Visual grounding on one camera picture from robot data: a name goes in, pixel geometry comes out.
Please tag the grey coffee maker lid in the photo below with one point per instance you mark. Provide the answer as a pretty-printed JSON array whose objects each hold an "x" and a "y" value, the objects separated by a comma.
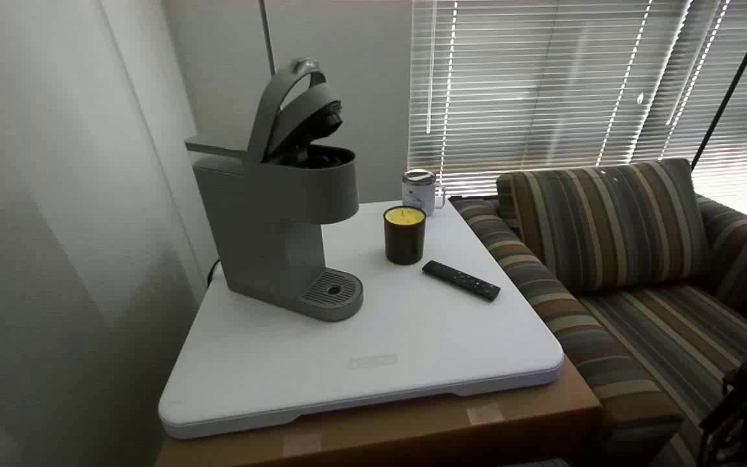
[{"x": 296, "y": 110}]

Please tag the grey coffee maker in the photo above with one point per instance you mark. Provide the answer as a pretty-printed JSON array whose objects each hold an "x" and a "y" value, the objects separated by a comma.
[{"x": 263, "y": 220}]

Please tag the stand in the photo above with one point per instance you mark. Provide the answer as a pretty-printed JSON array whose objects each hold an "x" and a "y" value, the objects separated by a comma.
[{"x": 733, "y": 84}]

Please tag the striped sofa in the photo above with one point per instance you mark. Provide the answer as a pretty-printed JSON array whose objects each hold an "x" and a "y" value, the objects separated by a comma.
[{"x": 626, "y": 259}]

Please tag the black remote control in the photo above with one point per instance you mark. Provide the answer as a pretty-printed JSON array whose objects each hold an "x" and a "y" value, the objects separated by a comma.
[{"x": 461, "y": 280}]

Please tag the cardboard box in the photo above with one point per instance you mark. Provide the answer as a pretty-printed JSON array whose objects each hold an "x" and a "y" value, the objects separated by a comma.
[{"x": 425, "y": 428}]

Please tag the white window blinds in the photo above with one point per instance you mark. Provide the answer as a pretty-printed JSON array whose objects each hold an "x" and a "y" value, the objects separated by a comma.
[{"x": 542, "y": 84}]

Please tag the white mug with lid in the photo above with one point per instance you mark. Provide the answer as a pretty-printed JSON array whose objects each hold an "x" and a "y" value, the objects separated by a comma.
[{"x": 417, "y": 191}]

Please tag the dark jar yellow candle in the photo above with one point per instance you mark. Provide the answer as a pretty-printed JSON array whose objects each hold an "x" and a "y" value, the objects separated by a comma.
[{"x": 404, "y": 240}]

